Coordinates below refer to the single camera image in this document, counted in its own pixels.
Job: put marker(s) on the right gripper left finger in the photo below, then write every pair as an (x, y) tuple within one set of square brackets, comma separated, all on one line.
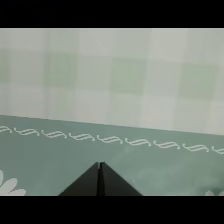
[(87, 185)]

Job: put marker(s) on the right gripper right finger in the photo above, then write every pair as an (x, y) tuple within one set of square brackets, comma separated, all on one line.
[(113, 184)]

